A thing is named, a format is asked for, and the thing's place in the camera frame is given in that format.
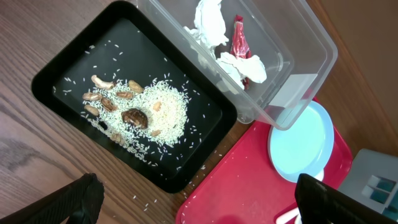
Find clear plastic bin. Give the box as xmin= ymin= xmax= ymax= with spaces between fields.
xmin=134 ymin=0 xmax=338 ymax=130

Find grey dishwasher rack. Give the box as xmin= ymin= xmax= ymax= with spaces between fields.
xmin=338 ymin=149 xmax=397 ymax=221

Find rice and nut leftovers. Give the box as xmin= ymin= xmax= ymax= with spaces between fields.
xmin=52 ymin=40 xmax=206 ymax=162

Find black rectangular tray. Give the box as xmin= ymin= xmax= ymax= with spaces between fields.
xmin=32 ymin=1 xmax=237 ymax=193

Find red serving tray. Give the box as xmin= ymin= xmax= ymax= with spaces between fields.
xmin=175 ymin=98 xmax=354 ymax=224

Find white tissue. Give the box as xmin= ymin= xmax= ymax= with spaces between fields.
xmin=216 ymin=52 xmax=267 ymax=89
xmin=183 ymin=0 xmax=229 ymax=60

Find light blue plate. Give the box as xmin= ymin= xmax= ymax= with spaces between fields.
xmin=268 ymin=101 xmax=334 ymax=183

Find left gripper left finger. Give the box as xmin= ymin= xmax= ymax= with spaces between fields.
xmin=1 ymin=173 xmax=104 ymax=224

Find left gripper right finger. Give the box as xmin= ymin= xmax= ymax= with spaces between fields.
xmin=295 ymin=174 xmax=397 ymax=224

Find red wrapper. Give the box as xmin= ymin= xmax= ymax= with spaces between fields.
xmin=230 ymin=15 xmax=252 ymax=58
xmin=241 ymin=77 xmax=249 ymax=90

